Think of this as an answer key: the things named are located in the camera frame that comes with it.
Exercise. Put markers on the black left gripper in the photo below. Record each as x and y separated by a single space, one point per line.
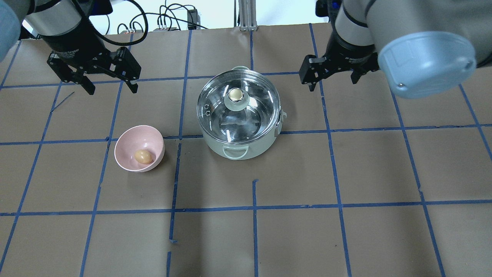
73 49

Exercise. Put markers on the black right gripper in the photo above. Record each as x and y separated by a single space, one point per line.
348 54

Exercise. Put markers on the brown egg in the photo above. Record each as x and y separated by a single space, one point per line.
143 156

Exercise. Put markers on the glass pot lid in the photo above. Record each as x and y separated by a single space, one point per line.
238 105

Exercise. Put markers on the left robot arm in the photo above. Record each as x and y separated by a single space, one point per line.
49 17

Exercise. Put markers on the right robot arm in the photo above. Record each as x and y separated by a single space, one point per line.
422 46

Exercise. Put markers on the pale green steel pot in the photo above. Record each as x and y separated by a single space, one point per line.
240 115

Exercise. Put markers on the pink bowl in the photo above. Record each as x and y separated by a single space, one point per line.
135 138

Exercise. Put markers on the aluminium frame post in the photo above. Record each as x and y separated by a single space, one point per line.
247 15

